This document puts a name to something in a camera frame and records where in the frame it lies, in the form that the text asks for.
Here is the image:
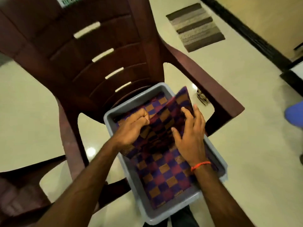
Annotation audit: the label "person's left hand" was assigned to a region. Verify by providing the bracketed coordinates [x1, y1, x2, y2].
[110, 108, 151, 154]

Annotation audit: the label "person's right hand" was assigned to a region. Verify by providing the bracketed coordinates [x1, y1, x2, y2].
[170, 104, 208, 167]

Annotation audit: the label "grey plastic tray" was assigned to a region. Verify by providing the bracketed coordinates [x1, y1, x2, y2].
[103, 83, 229, 225]

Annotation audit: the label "person's left forearm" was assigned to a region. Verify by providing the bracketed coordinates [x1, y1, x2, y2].
[35, 139, 125, 227]

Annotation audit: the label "person's right forearm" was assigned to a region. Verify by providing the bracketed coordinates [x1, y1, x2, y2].
[193, 163, 255, 227]

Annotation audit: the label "person's dark trousers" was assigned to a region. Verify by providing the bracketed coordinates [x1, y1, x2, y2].
[142, 206, 200, 227]

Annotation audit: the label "red wrist thread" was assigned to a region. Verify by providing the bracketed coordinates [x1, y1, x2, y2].
[190, 160, 212, 173]

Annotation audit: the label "crumpled brown paper bag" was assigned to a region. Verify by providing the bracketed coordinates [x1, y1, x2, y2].
[196, 89, 211, 106]

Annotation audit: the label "blue plastic bucket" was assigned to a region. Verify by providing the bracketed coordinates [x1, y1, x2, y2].
[284, 101, 303, 130]

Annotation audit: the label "striped brown rug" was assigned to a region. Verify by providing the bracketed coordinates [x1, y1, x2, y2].
[166, 2, 226, 53]

